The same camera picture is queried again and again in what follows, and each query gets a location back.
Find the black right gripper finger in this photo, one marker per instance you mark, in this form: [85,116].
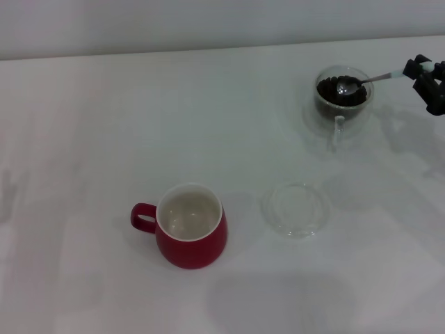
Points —
[413,67]
[434,94]

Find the small clear glass dish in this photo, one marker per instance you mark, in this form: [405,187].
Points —
[295,227]

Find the heap of coffee beans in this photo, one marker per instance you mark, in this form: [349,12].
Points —
[327,94]

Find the red ceramic mug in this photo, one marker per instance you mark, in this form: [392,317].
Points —
[191,254]

